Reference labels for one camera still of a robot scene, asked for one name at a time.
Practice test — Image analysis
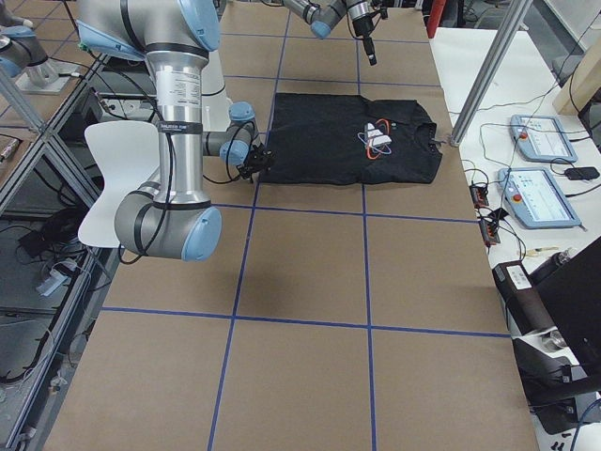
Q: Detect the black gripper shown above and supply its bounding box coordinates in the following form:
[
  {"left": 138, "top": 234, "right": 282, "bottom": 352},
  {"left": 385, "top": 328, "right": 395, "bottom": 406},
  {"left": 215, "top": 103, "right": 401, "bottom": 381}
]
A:
[
  {"left": 236, "top": 144, "right": 273, "bottom": 179},
  {"left": 354, "top": 16, "right": 378, "bottom": 65}
]

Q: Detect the black graphic t-shirt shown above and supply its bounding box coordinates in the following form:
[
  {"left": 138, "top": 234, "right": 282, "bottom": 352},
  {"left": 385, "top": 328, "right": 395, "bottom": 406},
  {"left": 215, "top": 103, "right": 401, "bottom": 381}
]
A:
[{"left": 260, "top": 93, "right": 442, "bottom": 185}]

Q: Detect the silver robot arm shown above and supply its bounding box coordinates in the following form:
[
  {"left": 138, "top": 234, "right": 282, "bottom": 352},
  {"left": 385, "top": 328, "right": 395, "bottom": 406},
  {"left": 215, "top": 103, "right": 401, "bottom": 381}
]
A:
[
  {"left": 77, "top": 1, "right": 274, "bottom": 261},
  {"left": 282, "top": 0, "right": 387, "bottom": 66}
]

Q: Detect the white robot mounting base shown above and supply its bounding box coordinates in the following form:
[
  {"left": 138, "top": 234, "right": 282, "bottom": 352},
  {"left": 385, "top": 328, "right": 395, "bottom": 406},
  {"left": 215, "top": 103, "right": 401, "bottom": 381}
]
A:
[{"left": 201, "top": 51, "right": 232, "bottom": 132}]

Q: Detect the white plastic chair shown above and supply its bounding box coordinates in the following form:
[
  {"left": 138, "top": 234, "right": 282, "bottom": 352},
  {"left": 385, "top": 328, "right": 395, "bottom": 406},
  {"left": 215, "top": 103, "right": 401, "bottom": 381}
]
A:
[{"left": 78, "top": 120, "right": 159, "bottom": 248}]

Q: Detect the far teach pendant tablet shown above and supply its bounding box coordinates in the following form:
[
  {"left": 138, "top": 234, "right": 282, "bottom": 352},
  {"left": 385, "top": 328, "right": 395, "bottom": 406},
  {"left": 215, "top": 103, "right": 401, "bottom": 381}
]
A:
[{"left": 509, "top": 115, "right": 578, "bottom": 163}]

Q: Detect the teach pendant tablet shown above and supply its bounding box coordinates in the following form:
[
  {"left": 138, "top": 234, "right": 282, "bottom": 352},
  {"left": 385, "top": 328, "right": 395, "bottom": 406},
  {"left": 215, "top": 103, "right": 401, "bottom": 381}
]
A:
[
  {"left": 509, "top": 115, "right": 578, "bottom": 163},
  {"left": 497, "top": 167, "right": 581, "bottom": 229}
]

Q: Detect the near teach pendant tablet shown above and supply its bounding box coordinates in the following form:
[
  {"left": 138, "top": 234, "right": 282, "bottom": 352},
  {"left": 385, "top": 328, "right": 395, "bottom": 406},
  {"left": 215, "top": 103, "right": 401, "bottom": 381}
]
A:
[{"left": 497, "top": 167, "right": 581, "bottom": 229}]

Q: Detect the black computer mouse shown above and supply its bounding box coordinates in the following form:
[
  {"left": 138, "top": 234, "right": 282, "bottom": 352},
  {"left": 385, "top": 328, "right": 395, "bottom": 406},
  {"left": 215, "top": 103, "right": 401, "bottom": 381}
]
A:
[{"left": 564, "top": 166, "right": 600, "bottom": 180}]

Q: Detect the black printer device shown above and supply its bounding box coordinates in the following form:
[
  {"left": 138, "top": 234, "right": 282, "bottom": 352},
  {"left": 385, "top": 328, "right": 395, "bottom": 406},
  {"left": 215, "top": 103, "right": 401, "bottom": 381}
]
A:
[{"left": 492, "top": 258, "right": 600, "bottom": 434}]

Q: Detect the aluminium frame post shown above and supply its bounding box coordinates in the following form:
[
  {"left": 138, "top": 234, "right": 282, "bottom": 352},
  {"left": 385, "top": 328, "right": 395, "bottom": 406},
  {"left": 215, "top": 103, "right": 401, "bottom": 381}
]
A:
[{"left": 450, "top": 0, "right": 532, "bottom": 147}]

